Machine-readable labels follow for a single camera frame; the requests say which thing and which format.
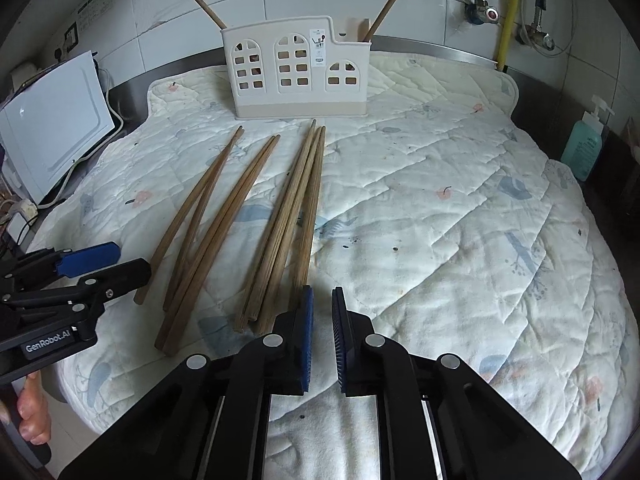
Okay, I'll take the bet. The wooden chopstick nine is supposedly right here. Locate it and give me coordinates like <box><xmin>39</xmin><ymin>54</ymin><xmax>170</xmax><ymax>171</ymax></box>
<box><xmin>254</xmin><ymin>126</ymin><xmax>326</xmax><ymax>335</ymax></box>

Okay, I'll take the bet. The wooden chopstick two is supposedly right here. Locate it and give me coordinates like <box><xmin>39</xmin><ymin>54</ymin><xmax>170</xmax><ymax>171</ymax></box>
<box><xmin>133</xmin><ymin>124</ymin><xmax>244</xmax><ymax>306</ymax></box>

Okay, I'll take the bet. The wooden chopstick five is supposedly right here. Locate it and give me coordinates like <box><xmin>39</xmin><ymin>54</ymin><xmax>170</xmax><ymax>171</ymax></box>
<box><xmin>162</xmin><ymin>133</ymin><xmax>282</xmax><ymax>357</ymax></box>

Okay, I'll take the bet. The wooden chopstick six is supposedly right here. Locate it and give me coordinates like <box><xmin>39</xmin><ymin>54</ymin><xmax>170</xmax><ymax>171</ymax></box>
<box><xmin>233</xmin><ymin>119</ymin><xmax>317</xmax><ymax>333</ymax></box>

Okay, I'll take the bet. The wooden chopstick four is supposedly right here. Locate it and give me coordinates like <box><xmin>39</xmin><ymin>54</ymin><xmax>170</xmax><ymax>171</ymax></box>
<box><xmin>153</xmin><ymin>134</ymin><xmax>278</xmax><ymax>352</ymax></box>

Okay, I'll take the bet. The wooden chopstick one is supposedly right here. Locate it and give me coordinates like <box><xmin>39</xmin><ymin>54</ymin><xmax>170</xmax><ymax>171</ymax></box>
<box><xmin>193</xmin><ymin>0</ymin><xmax>227</xmax><ymax>30</ymax></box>

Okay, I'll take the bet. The wooden chopstick eight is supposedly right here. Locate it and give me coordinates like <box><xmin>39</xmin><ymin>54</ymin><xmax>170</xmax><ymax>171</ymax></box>
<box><xmin>361</xmin><ymin>0</ymin><xmax>397</xmax><ymax>42</ymax></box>

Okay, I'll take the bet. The wooden chopstick seven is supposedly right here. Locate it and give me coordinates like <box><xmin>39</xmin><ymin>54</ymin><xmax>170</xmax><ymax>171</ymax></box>
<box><xmin>238</xmin><ymin>120</ymin><xmax>318</xmax><ymax>333</ymax></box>

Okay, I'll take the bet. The person left hand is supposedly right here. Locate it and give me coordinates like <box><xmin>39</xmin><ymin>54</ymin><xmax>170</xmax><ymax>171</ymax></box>
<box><xmin>17</xmin><ymin>372</ymin><xmax>52</xmax><ymax>445</ymax></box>

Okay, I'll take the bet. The white power adapter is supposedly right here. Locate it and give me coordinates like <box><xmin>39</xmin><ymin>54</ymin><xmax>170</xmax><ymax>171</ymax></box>
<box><xmin>6</xmin><ymin>212</ymin><xmax>29</xmax><ymax>244</ymax></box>

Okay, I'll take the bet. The white appliance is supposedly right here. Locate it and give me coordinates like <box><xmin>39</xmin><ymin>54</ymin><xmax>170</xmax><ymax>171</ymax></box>
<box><xmin>1</xmin><ymin>51</ymin><xmax>114</xmax><ymax>204</ymax></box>

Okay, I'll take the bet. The white quilted patterned mat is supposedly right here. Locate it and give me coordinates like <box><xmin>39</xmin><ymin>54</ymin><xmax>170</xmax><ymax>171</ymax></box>
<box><xmin>32</xmin><ymin>53</ymin><xmax>639</xmax><ymax>479</ymax></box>

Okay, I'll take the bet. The cream house-shaped utensil holder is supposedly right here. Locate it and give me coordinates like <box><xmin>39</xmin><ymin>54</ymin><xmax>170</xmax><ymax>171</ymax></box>
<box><xmin>221</xmin><ymin>15</ymin><xmax>370</xmax><ymax>119</ymax></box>

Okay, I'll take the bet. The teal soap dispenser bottle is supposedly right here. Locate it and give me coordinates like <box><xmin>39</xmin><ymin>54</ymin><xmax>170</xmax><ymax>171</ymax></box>
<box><xmin>561</xmin><ymin>94</ymin><xmax>614</xmax><ymax>182</ymax></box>

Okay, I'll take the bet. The metal water valve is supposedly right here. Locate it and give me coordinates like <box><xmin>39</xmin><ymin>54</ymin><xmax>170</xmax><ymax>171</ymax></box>
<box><xmin>458</xmin><ymin>0</ymin><xmax>578</xmax><ymax>58</ymax></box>

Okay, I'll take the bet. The yellow gas pipe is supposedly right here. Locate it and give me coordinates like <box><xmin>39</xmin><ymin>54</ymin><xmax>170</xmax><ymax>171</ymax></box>
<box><xmin>496</xmin><ymin>0</ymin><xmax>520</xmax><ymax>72</ymax></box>

